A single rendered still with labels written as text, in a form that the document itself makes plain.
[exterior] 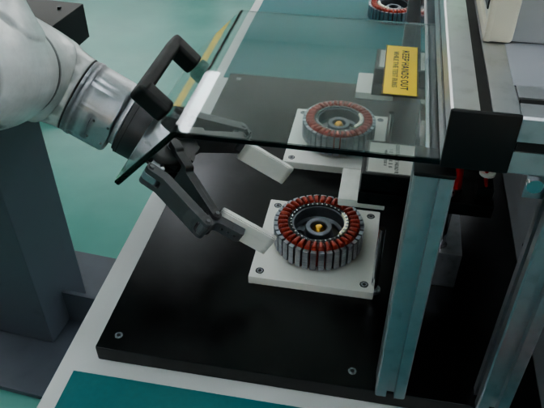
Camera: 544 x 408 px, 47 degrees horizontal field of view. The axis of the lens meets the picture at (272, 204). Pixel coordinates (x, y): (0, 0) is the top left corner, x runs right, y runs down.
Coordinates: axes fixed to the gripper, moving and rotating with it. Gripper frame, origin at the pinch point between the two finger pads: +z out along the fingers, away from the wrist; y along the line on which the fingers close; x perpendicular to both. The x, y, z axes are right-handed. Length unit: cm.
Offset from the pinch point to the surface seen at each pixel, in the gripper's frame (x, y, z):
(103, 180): -111, -103, -25
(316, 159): -2.7, -18.0, 5.9
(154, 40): -120, -214, -41
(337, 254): 2.3, 5.1, 8.7
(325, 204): 1.6, -3.4, 6.5
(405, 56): 26.6, 4.4, 0.0
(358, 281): 1.2, 6.2, 12.6
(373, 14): -1, -77, 11
